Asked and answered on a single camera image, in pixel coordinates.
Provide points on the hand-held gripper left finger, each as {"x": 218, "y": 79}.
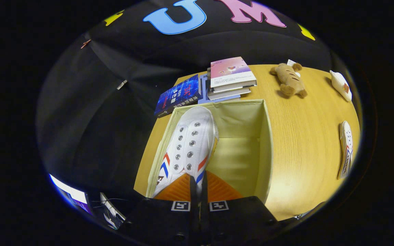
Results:
{"x": 193, "y": 205}

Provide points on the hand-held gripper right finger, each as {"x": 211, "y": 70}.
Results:
{"x": 204, "y": 205}

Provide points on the fabric storage box with lid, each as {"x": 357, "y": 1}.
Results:
{"x": 238, "y": 153}

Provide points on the white canvas shoe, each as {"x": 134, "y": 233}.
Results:
{"x": 190, "y": 143}
{"x": 346, "y": 150}

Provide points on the grey laptop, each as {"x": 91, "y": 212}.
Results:
{"x": 113, "y": 213}

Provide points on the blue cover book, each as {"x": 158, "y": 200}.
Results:
{"x": 180, "y": 95}

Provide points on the pale blue book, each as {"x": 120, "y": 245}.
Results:
{"x": 203, "y": 92}

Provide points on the grey book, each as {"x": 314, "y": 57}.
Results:
{"x": 229, "y": 93}

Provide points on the lit monitor screen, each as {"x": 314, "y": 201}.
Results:
{"x": 70, "y": 193}

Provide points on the black backdrop cloth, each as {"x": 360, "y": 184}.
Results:
{"x": 91, "y": 119}

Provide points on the pink cover book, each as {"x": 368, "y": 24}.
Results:
{"x": 231, "y": 71}

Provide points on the silver clip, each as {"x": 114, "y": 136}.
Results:
{"x": 121, "y": 84}

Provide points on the brown bread plush toy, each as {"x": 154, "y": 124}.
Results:
{"x": 291, "y": 80}

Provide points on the white plush toy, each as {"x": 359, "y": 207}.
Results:
{"x": 340, "y": 85}

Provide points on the red clip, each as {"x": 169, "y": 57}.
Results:
{"x": 86, "y": 43}

